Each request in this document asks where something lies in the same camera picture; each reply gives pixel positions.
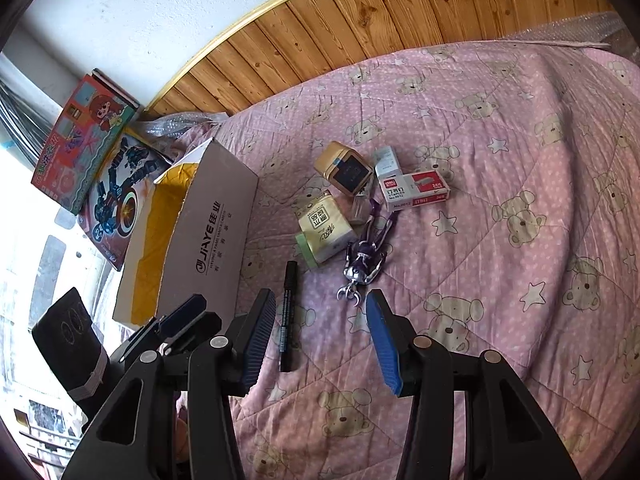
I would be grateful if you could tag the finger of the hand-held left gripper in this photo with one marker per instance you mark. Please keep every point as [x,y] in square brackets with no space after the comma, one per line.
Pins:
[147,337]
[192,322]

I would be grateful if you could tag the small white box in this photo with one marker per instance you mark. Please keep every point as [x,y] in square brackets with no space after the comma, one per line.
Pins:
[387,160]

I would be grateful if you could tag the black marker pen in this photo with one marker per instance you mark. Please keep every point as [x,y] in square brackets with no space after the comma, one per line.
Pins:
[288,310]

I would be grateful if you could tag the small tan box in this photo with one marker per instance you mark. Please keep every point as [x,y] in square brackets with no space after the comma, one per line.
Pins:
[335,160]

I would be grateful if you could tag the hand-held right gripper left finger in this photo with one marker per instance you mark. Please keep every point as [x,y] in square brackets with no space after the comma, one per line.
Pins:
[256,345]

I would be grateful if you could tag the bubble wrap sheet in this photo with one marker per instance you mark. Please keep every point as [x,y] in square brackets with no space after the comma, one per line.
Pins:
[170,127]
[575,30]

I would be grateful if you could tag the white cardboard box yellow lining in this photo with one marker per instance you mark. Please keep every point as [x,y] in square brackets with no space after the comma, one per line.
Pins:
[200,240]

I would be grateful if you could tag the cream tissue pack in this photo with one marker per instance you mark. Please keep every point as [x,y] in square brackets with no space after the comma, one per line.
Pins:
[327,227]

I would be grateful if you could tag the robot figure toy box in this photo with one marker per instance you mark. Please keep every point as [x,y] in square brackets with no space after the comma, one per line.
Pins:
[120,200]

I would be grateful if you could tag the colourful cartoon toy box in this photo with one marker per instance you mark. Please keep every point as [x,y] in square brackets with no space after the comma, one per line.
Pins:
[85,140]

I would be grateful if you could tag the translucent plastic sheet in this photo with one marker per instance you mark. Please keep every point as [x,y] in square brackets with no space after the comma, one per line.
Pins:
[20,105]

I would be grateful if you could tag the red white staple box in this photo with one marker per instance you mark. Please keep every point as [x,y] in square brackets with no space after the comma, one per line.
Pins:
[410,190]

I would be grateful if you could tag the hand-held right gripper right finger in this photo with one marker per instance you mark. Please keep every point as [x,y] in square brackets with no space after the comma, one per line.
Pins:
[382,345]

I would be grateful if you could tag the pink bear print blanket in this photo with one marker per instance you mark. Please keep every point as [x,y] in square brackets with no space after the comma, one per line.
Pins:
[500,260]

